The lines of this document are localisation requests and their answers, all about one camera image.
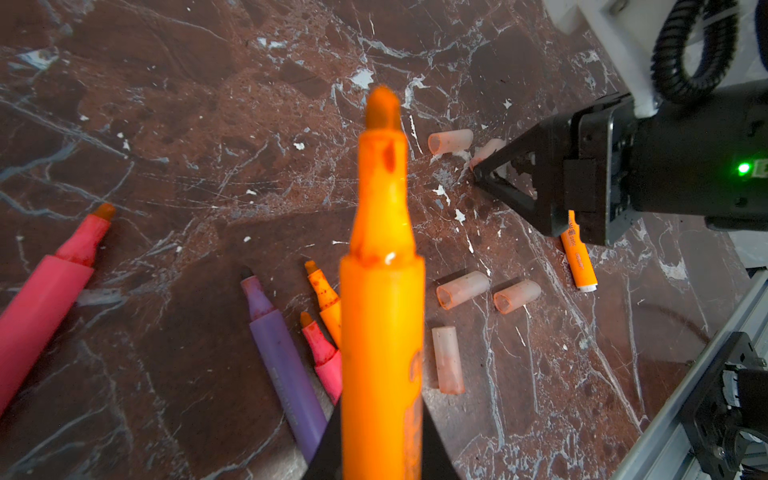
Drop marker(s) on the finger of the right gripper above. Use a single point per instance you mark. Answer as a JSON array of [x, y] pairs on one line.
[[544, 213], [530, 166]]

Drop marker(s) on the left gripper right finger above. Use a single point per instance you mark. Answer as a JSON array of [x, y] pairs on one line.
[[436, 463]]

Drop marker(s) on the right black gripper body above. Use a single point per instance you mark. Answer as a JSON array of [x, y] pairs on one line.
[[708, 159]]

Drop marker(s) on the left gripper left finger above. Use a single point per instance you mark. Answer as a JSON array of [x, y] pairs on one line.
[[326, 464]]

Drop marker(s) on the orange highlighter pen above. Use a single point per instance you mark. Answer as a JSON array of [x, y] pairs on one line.
[[577, 256], [328, 300], [382, 285]]

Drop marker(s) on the pink highlighter pen near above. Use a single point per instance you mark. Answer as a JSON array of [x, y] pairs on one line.
[[327, 358]]

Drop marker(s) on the pink highlighter pen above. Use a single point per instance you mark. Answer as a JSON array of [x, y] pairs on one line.
[[327, 358], [37, 310]]

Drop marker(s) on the purple highlighter pen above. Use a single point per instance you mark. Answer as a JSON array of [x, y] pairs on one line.
[[285, 368]]

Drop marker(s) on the pink highlighter pen far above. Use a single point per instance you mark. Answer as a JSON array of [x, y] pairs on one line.
[[37, 310]]

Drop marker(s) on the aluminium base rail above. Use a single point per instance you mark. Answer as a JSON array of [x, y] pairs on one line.
[[690, 390]]

